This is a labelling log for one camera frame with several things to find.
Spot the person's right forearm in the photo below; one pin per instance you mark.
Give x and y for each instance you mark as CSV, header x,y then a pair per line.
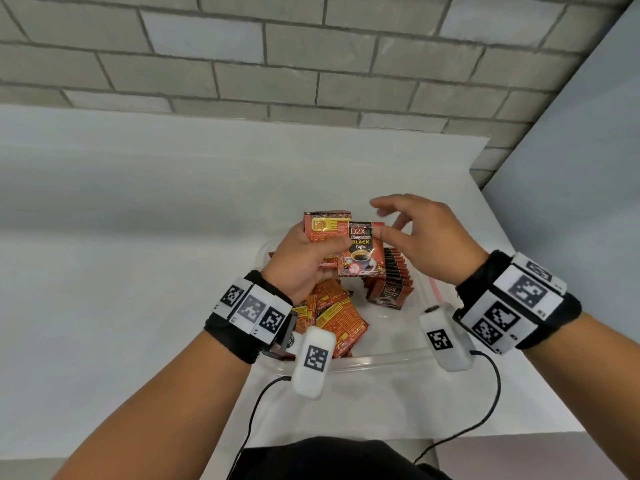
x,y
590,379

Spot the person's right hand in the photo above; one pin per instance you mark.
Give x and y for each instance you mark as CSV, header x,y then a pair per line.
x,y
440,244

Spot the coffee sachet with cup print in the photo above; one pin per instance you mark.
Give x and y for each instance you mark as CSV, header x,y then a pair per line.
x,y
365,254

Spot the white wrist camera with marker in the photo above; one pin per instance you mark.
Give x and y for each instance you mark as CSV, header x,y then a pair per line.
x,y
445,339
314,362

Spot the person's left hand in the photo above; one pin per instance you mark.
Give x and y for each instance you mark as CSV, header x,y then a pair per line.
x,y
292,264

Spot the black wristband with marker tags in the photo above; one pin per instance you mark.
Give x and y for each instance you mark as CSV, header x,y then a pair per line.
x,y
515,302
250,312

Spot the red coffee sachet yellow label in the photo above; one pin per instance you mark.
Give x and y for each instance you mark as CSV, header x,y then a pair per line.
x,y
325,225

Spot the person's right thumb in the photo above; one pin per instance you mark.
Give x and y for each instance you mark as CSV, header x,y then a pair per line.
x,y
391,237

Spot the clear plastic tray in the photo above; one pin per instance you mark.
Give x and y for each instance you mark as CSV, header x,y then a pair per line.
x,y
385,339

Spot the pile of loose coffee sachets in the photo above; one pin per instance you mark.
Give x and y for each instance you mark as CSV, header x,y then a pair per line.
x,y
340,314

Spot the person's left thumb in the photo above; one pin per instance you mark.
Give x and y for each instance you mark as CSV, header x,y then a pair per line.
x,y
336,246

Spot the person's black clothing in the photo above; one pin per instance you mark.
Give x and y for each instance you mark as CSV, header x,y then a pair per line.
x,y
335,459

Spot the person's left forearm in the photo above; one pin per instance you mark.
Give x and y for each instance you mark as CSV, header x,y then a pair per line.
x,y
165,414

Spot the row of standing coffee sachets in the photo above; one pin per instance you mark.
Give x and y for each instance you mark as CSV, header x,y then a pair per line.
x,y
392,282

